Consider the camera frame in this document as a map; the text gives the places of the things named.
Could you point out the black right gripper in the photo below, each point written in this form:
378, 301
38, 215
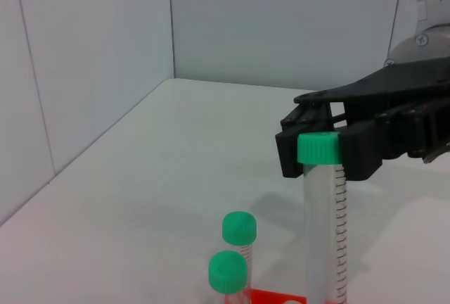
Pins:
404, 86

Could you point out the orange test tube rack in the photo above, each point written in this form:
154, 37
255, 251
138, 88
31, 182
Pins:
274, 297

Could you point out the clear tube with green cap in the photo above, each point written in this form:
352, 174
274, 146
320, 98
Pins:
228, 270
239, 228
318, 149

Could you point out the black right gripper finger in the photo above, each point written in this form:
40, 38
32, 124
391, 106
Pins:
288, 152

